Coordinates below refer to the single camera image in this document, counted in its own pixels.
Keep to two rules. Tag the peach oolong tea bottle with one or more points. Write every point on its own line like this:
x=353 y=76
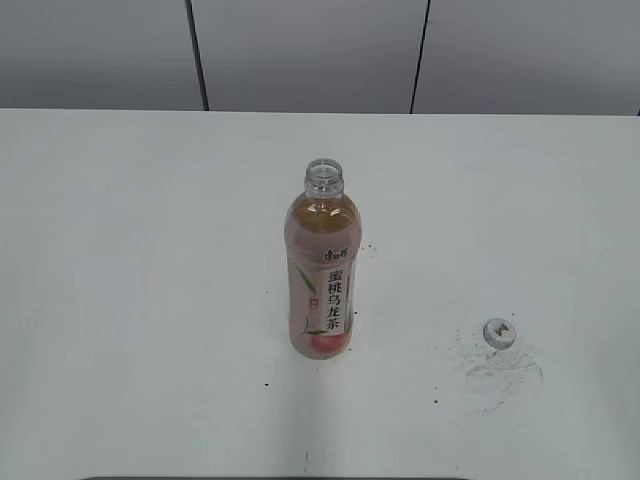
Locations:
x=323 y=233

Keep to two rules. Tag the white bottle cap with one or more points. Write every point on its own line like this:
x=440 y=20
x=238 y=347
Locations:
x=499 y=333

